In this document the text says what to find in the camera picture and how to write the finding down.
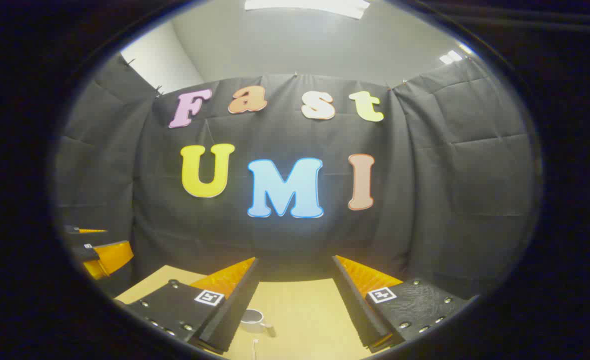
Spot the grey white cup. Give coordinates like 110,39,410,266
240,308,277,338

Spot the light wooden desktop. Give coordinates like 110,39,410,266
115,265,375,360

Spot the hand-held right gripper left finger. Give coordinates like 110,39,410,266
117,256,260,356

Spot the large ceiling light panel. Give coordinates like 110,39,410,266
245,0,370,20

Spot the black backdrop cloth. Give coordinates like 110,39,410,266
52,52,543,301

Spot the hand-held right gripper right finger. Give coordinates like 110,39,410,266
331,254,479,354

